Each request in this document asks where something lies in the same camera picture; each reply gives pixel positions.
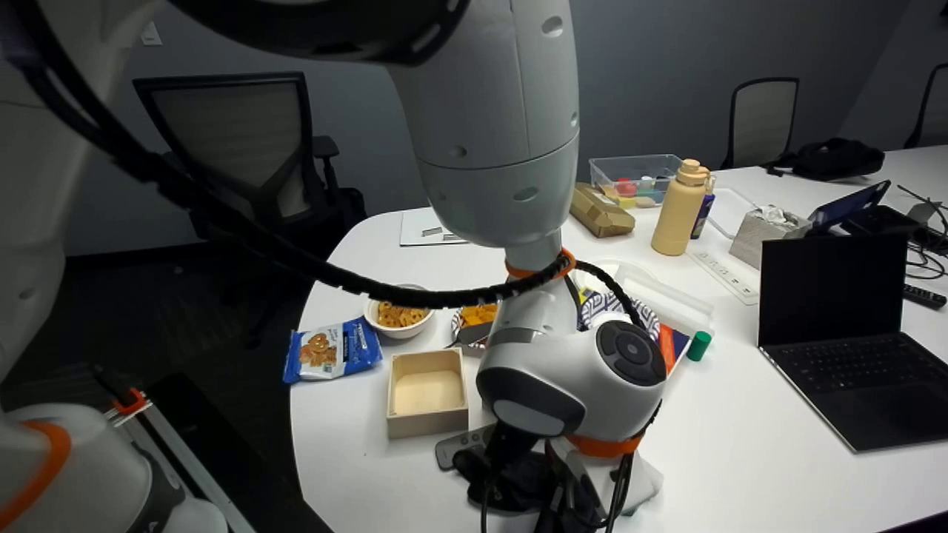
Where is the grey office chair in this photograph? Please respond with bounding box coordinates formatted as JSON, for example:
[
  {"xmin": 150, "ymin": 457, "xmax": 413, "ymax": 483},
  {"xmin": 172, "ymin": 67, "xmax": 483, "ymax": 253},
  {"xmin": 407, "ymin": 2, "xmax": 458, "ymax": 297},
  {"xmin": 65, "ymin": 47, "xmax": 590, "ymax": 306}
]
[{"xmin": 727, "ymin": 76, "xmax": 800, "ymax": 167}]

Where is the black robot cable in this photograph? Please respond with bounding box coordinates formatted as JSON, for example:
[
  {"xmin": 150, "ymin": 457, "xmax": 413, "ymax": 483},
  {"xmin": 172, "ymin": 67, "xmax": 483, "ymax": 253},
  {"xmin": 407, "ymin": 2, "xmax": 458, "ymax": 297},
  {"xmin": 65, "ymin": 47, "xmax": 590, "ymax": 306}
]
[{"xmin": 0, "ymin": 0, "xmax": 656, "ymax": 328}]

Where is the patterned bowl of orange chips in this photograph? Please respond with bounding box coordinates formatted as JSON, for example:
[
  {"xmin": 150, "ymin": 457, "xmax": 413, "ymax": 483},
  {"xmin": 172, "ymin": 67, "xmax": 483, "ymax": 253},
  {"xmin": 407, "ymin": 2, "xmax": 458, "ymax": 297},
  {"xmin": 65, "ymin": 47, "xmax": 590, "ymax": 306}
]
[{"xmin": 452, "ymin": 301, "xmax": 498, "ymax": 347}]

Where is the clear plastic container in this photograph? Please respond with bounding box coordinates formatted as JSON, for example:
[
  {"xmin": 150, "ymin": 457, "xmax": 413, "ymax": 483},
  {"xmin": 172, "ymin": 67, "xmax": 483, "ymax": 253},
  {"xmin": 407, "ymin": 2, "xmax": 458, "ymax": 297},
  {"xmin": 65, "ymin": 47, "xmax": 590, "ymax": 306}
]
[{"xmin": 590, "ymin": 155, "xmax": 683, "ymax": 208}]

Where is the grey remote control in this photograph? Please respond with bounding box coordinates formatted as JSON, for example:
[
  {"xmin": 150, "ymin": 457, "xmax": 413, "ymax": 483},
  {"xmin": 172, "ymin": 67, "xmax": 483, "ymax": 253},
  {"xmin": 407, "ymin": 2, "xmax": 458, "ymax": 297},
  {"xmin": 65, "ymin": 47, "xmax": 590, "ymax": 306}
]
[{"xmin": 437, "ymin": 432, "xmax": 474, "ymax": 472}]

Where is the empty blue patterned bowl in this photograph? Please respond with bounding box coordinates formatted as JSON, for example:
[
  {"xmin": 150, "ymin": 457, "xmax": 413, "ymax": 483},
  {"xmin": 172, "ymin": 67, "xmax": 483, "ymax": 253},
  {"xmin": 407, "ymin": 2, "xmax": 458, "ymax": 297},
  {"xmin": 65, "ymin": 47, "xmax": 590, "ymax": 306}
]
[{"xmin": 582, "ymin": 291, "xmax": 661, "ymax": 337}]

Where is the blue snack packet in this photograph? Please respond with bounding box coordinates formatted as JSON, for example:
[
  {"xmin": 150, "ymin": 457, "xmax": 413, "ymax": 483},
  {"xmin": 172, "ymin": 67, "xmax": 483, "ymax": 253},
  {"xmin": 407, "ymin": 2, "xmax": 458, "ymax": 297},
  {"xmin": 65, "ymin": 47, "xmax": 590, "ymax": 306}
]
[{"xmin": 283, "ymin": 319, "xmax": 382, "ymax": 384}]

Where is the black office chair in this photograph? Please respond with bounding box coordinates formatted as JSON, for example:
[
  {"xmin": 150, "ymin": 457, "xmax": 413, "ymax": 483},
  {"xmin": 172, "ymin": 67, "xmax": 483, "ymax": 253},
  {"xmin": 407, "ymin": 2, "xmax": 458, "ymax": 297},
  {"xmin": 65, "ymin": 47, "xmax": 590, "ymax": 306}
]
[{"xmin": 135, "ymin": 72, "xmax": 364, "ymax": 257}]

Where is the brown paper bag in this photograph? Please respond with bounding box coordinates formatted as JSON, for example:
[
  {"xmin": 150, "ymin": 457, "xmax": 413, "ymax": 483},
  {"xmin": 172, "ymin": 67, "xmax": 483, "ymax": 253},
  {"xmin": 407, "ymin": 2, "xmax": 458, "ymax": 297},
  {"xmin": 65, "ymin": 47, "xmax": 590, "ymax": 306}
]
[{"xmin": 570, "ymin": 183, "xmax": 634, "ymax": 238}]

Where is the open wooden box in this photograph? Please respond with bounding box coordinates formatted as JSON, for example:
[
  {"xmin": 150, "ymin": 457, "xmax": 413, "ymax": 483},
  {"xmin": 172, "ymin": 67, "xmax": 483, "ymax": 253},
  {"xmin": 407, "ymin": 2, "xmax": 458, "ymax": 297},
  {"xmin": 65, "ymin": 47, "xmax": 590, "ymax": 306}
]
[{"xmin": 385, "ymin": 350, "xmax": 468, "ymax": 438}]

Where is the mustard yellow bottle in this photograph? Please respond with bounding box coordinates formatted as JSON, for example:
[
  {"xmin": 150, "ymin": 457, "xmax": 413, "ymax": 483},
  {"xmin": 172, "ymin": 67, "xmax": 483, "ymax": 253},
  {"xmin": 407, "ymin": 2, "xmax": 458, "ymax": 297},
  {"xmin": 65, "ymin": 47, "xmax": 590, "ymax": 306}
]
[{"xmin": 652, "ymin": 159, "xmax": 712, "ymax": 257}]

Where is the white bowl of pretzels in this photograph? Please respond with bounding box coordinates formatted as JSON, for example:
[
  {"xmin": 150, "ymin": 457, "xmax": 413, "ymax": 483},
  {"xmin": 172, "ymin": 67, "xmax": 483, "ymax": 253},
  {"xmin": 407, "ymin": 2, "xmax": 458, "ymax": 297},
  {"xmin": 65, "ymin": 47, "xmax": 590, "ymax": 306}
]
[{"xmin": 364, "ymin": 298, "xmax": 434, "ymax": 341}]

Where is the dark grey towel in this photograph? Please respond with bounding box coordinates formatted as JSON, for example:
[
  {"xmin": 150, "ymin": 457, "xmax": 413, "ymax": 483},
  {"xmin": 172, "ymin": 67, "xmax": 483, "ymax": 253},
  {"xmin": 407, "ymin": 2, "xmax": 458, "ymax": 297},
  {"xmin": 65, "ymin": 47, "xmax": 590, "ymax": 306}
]
[{"xmin": 452, "ymin": 427, "xmax": 606, "ymax": 533}]

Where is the white box device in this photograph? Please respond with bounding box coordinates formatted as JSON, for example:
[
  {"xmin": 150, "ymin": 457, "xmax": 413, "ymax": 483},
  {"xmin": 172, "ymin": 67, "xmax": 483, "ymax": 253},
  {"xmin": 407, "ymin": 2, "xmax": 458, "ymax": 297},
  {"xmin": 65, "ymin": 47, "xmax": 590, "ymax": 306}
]
[{"xmin": 730, "ymin": 205, "xmax": 809, "ymax": 269}]

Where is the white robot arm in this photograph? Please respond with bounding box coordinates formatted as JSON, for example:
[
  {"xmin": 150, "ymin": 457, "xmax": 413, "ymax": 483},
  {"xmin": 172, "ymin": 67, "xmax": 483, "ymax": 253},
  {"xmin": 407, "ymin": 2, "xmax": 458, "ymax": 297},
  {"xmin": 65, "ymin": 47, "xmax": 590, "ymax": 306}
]
[{"xmin": 3, "ymin": 0, "xmax": 664, "ymax": 457}]

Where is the blue book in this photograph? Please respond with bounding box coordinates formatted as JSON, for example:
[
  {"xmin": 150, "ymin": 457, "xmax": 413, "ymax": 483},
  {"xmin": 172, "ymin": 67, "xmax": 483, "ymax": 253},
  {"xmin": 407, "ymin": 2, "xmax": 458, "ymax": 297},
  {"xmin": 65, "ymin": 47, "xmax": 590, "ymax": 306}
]
[{"xmin": 570, "ymin": 282, "xmax": 690, "ymax": 372}]

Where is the small green block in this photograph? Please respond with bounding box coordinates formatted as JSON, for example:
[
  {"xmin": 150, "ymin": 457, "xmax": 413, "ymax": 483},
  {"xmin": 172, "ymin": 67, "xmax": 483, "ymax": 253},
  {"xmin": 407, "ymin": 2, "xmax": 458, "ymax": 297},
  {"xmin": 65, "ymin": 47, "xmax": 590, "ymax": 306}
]
[{"xmin": 687, "ymin": 332, "xmax": 712, "ymax": 362}]

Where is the green and white cup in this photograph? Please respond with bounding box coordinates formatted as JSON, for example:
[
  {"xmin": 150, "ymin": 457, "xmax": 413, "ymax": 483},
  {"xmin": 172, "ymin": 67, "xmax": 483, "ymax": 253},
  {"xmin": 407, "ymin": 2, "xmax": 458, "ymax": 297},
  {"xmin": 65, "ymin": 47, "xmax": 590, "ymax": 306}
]
[{"xmin": 622, "ymin": 457, "xmax": 661, "ymax": 516}]

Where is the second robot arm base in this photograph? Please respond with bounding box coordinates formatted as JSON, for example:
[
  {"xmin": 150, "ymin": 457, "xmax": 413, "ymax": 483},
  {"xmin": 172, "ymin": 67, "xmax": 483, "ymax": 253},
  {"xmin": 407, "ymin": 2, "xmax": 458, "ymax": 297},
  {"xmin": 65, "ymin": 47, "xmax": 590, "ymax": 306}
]
[{"xmin": 0, "ymin": 404, "xmax": 230, "ymax": 533}]

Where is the white power strip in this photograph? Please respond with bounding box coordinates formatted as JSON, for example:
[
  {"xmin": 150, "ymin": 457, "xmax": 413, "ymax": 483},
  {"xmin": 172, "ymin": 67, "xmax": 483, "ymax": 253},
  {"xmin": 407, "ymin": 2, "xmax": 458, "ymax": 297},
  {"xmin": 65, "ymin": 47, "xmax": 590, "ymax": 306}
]
[{"xmin": 698, "ymin": 248, "xmax": 760, "ymax": 306}]

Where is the black bag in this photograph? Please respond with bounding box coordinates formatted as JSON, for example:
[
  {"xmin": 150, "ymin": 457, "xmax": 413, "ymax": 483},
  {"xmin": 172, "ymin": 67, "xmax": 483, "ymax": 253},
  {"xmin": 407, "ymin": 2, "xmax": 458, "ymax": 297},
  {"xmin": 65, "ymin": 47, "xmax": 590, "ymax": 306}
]
[{"xmin": 769, "ymin": 140, "xmax": 886, "ymax": 180}]

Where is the far right chair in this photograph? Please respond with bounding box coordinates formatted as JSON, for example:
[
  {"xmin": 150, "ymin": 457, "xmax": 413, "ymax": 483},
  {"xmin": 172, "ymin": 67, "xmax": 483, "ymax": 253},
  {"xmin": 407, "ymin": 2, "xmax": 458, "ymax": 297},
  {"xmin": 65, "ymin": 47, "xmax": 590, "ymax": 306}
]
[{"xmin": 906, "ymin": 63, "xmax": 948, "ymax": 149}]

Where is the blue tablet screen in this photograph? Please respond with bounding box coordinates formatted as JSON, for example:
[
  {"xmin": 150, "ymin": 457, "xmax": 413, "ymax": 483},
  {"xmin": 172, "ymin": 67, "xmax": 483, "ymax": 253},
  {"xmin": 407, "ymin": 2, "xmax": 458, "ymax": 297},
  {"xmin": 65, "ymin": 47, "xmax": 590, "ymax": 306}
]
[{"xmin": 809, "ymin": 180, "xmax": 890, "ymax": 235}]

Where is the black laptop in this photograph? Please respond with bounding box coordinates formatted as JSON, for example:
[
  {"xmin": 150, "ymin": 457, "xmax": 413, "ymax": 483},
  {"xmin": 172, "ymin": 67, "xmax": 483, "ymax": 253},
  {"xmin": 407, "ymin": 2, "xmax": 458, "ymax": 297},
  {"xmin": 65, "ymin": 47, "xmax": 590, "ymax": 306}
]
[{"xmin": 760, "ymin": 238, "xmax": 948, "ymax": 452}]

